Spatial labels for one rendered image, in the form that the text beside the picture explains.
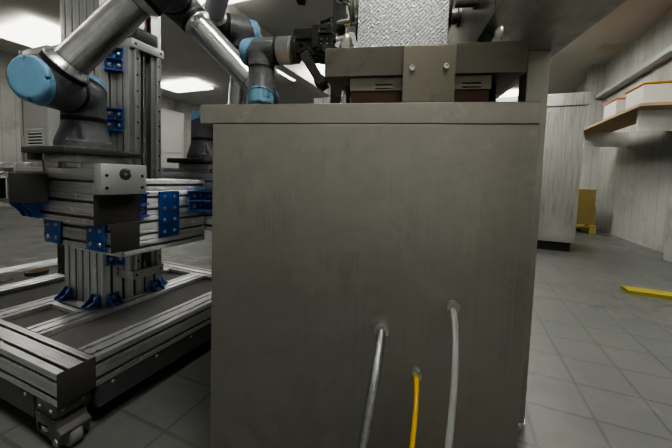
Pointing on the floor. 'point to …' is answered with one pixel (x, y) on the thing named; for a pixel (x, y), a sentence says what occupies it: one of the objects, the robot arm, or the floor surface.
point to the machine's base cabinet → (368, 281)
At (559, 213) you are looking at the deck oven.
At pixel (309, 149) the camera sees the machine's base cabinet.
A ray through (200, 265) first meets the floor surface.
